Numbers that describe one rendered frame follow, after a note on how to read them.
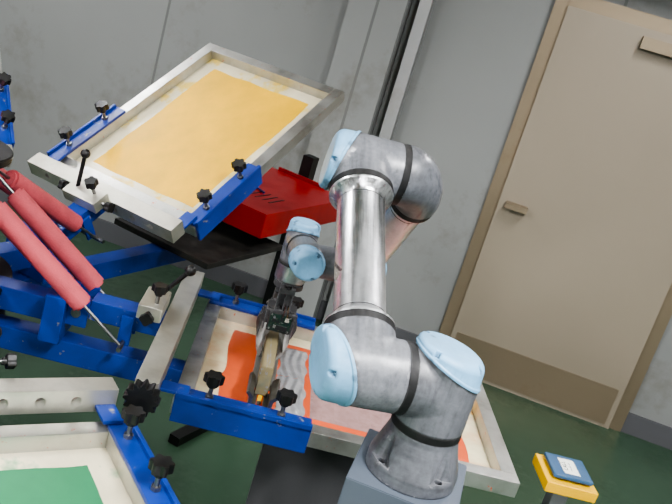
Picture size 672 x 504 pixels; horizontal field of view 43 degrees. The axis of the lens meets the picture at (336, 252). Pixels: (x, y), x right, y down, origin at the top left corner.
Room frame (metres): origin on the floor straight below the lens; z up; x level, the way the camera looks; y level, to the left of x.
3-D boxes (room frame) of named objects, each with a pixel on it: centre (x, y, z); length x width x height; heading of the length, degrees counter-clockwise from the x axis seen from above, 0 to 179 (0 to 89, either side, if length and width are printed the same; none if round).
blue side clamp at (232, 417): (1.64, 0.09, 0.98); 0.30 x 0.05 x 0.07; 96
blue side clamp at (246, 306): (2.19, 0.15, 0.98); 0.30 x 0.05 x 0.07; 96
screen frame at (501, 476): (1.94, -0.12, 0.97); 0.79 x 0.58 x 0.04; 96
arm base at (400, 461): (1.23, -0.22, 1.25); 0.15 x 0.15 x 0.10
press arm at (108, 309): (1.88, 0.44, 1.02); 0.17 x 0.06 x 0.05; 96
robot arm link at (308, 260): (1.80, 0.04, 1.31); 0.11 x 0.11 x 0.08; 14
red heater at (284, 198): (3.13, 0.35, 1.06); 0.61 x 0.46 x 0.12; 156
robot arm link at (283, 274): (1.90, 0.08, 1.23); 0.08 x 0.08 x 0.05
